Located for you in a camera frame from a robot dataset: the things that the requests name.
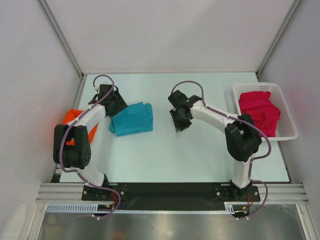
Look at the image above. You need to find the teal t-shirt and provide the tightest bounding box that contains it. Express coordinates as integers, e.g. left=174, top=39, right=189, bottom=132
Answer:
left=109, top=102, right=154, bottom=137

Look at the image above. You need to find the orange t-shirt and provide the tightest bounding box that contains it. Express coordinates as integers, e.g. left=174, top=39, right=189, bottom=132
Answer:
left=61, top=108, right=100, bottom=147

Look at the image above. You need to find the white plastic basket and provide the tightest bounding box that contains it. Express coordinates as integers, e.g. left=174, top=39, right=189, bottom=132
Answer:
left=233, top=82, right=299, bottom=141

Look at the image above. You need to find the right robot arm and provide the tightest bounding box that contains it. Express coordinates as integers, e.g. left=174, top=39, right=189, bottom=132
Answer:
left=168, top=90, right=262, bottom=201

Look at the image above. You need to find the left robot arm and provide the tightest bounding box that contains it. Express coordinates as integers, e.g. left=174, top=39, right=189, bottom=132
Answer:
left=53, top=84, right=128, bottom=200

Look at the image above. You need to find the magenta t-shirt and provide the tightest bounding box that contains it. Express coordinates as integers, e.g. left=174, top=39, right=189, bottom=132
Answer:
left=238, top=91, right=281, bottom=138

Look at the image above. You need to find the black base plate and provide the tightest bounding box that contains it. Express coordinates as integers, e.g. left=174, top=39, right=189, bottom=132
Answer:
left=81, top=181, right=261, bottom=211

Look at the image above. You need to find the left rear frame post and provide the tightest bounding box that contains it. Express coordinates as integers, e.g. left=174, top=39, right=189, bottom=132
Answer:
left=36, top=0, right=85, bottom=78

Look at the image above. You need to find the frame post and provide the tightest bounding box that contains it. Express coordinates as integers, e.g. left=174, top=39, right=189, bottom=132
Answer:
left=36, top=0, right=85, bottom=78
left=255, top=0, right=305, bottom=81

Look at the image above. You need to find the white slotted cable duct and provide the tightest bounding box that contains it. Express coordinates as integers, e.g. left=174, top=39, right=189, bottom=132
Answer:
left=46, top=203, right=247, bottom=215

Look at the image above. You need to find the aluminium frame rail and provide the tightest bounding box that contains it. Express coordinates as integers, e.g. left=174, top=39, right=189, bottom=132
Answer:
left=36, top=183, right=309, bottom=205

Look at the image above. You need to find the right rear frame post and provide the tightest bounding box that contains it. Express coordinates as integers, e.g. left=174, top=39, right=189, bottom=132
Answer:
left=255, top=0, right=305, bottom=81

